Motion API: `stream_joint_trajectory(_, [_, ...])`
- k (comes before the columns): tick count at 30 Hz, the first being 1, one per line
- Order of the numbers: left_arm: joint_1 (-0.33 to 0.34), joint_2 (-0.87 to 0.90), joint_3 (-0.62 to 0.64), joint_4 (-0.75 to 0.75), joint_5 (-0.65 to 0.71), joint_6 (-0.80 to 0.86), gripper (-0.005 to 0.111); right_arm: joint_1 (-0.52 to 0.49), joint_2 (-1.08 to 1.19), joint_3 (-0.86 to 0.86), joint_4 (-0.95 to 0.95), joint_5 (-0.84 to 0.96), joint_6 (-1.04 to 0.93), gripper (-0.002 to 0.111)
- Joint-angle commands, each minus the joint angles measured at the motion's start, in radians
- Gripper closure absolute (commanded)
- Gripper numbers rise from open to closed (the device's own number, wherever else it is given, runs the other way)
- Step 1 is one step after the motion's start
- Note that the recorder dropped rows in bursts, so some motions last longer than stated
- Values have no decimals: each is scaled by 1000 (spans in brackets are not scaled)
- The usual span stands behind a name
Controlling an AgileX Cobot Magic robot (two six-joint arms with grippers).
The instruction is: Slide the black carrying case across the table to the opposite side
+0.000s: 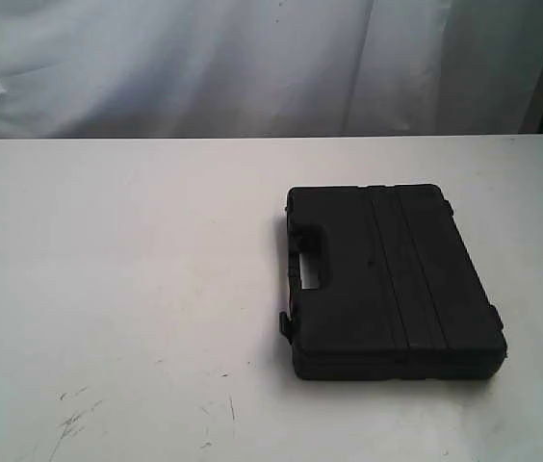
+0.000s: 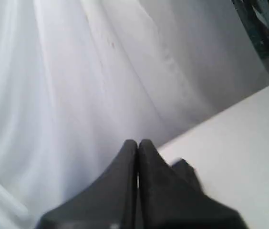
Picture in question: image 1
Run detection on black plastic carrying case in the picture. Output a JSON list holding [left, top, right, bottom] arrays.
[[279, 184, 507, 380]]

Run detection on white backdrop curtain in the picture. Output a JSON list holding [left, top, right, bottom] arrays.
[[0, 1, 543, 139]]

